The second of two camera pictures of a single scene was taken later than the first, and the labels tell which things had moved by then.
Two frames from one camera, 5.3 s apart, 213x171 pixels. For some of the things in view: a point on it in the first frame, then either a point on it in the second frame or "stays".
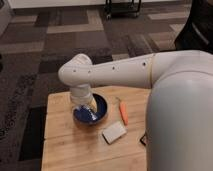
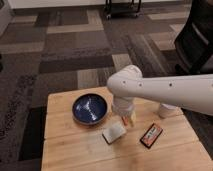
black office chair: x=197 y=32 stays
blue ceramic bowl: x=89 y=116 stays
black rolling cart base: x=121 y=9 stays
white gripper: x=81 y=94 → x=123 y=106
